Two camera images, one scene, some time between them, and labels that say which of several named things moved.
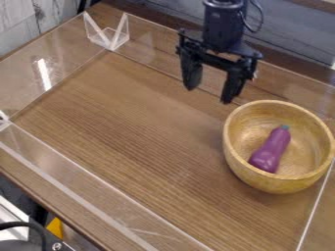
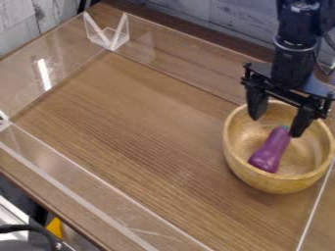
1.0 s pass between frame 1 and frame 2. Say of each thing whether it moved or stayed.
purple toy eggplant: stayed
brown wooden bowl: stayed
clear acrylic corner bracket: stayed
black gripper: moved
